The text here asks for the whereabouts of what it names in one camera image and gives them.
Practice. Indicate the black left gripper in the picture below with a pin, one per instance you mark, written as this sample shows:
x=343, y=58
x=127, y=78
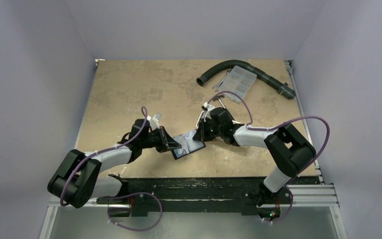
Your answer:
x=165, y=142

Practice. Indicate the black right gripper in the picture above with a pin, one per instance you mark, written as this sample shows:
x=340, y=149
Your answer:
x=201, y=128

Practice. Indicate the black leather card holder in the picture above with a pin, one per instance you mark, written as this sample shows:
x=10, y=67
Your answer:
x=188, y=145

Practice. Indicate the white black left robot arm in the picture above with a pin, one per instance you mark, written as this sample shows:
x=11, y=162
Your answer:
x=76, y=177

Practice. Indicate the silver open-end wrench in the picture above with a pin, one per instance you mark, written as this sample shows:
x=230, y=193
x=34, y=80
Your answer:
x=217, y=86

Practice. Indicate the clear plastic compartment box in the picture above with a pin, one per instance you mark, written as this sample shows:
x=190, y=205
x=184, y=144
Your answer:
x=238, y=81

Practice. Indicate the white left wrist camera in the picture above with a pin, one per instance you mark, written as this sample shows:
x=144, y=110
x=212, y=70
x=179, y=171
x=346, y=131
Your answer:
x=154, y=121

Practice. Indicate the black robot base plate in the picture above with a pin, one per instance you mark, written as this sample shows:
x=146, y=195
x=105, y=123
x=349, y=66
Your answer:
x=194, y=195

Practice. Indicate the aluminium frame rail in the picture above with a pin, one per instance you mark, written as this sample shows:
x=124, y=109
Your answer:
x=314, y=214

